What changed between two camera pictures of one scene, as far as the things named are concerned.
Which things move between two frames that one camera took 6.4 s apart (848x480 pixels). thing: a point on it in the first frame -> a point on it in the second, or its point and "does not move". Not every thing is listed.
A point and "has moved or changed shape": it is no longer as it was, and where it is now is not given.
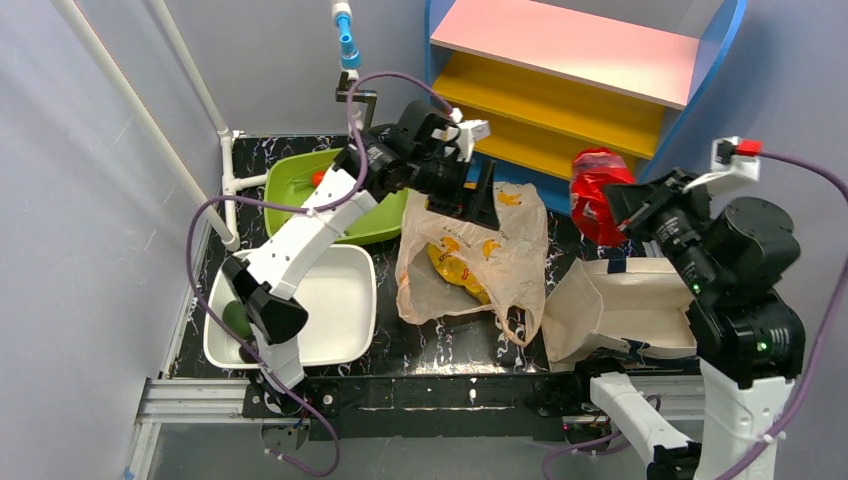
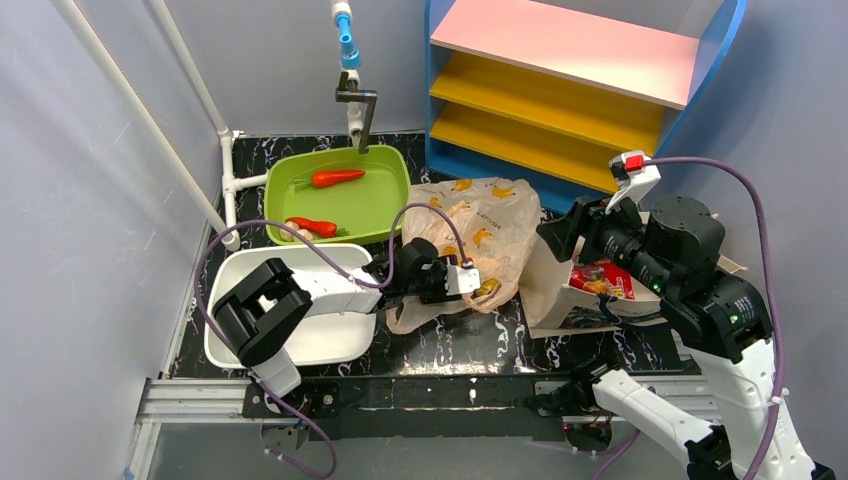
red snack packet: [592, 169] -> [604, 278]
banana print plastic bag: [445, 264] has moved or changed shape
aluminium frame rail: [183, 401] does not move
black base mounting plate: [508, 407] does not move
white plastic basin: [339, 293] does not move
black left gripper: [460, 201] -> [433, 275]
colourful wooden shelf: [555, 78] does not move
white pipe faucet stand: [350, 61] does not move
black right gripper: [636, 210] -> [586, 229]
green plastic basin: [288, 182] does not move
